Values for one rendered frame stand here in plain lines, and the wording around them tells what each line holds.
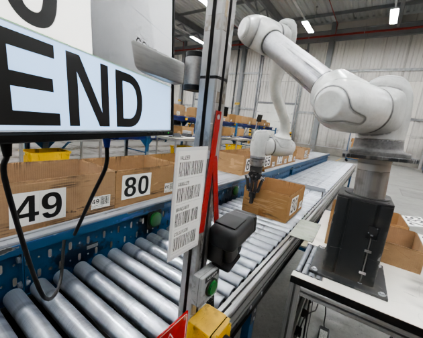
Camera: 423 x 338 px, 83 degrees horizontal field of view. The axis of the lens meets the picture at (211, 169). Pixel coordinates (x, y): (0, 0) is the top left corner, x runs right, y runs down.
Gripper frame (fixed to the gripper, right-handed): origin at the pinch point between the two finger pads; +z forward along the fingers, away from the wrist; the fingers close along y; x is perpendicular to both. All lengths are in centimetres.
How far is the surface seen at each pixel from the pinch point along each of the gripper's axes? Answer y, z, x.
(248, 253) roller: 20.3, 11.4, -42.4
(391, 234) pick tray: 73, 5, 23
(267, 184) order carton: -6.3, -0.2, 42.0
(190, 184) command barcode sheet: 31, -32, -102
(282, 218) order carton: 19.5, 8.6, 3.7
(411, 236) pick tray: 81, 4, 23
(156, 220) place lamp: -21, 5, -58
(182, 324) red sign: 32, -3, -101
